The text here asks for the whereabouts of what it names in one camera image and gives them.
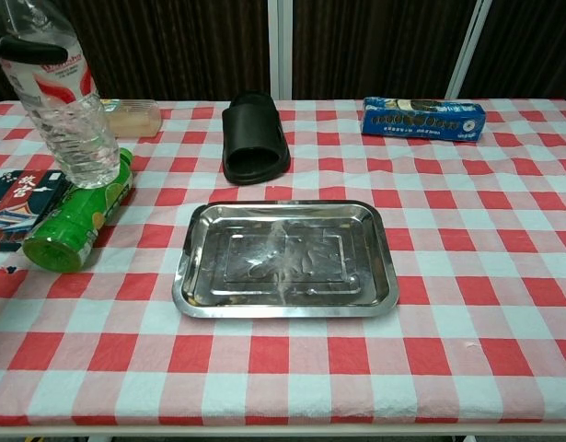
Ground green plastic drink bottle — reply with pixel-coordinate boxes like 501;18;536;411
21;146;134;273

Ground blue cookie box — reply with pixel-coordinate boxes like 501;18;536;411
361;96;488;143

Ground red white checkered tablecloth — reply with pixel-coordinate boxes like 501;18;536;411
0;99;566;427

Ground slanted white frame post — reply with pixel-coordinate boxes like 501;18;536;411
445;0;493;100

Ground black rubber slipper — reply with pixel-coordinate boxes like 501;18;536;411
221;91;293;187

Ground dark illustrated flat box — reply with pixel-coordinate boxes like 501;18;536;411
0;169;75;252

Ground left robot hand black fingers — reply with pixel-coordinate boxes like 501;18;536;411
0;32;69;64

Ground pale pink drink bottle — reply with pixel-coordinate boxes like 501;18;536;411
99;99;163;138

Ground upright white frame post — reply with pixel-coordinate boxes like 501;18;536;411
267;0;295;100

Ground stainless steel rectangular tray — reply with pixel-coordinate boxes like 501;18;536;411
171;199;400;320

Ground transparent water bottle white cap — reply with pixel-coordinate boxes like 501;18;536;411
0;0;122;191

